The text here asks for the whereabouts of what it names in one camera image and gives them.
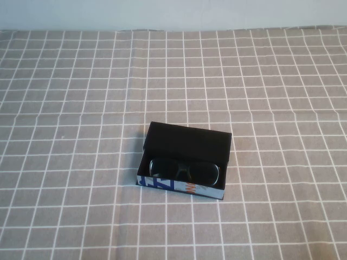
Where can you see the black frame glasses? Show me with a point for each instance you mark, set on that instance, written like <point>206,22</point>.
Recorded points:
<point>162,169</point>

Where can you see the black glasses case printed front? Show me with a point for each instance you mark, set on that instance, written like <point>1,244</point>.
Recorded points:
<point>187,140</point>

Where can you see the grey white-grid tablecloth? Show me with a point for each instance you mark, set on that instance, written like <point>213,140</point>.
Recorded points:
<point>67,135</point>

